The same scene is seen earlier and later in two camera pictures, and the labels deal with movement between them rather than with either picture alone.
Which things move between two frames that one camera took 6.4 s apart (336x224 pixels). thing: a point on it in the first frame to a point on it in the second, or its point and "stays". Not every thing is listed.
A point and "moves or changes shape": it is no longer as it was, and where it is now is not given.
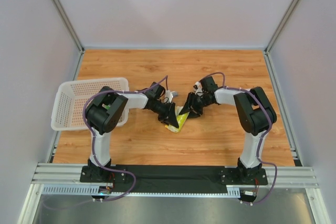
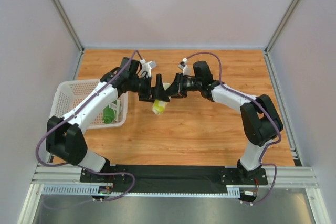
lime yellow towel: (181, 118) moves or changes shape
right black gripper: (195, 103) to (179, 85)
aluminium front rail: (60, 173) stays
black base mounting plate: (172, 179) stays
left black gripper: (167, 112) to (146, 91)
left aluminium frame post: (61, 9) stays
